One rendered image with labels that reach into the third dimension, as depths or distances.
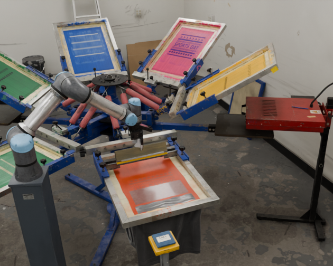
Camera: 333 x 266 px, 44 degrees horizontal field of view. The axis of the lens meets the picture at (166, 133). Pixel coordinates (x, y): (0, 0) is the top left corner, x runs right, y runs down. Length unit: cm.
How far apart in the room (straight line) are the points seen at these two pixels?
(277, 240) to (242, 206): 53
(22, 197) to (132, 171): 75
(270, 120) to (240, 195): 125
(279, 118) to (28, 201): 186
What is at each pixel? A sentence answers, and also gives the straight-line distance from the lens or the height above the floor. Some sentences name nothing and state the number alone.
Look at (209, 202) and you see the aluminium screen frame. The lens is 240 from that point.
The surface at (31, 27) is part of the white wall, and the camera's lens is 659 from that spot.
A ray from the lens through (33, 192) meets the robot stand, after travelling 238.
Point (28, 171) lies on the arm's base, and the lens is 234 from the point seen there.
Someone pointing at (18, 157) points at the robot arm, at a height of 135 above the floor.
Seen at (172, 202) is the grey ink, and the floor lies 96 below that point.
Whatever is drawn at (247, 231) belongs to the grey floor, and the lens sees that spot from 375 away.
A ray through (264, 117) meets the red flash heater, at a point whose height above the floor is 110.
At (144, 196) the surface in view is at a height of 96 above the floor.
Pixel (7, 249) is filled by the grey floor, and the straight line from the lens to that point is 386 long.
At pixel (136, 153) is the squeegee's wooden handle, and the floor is 107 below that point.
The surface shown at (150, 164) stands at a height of 96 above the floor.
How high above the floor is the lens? 241
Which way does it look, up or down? 27 degrees down
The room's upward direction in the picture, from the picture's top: 2 degrees counter-clockwise
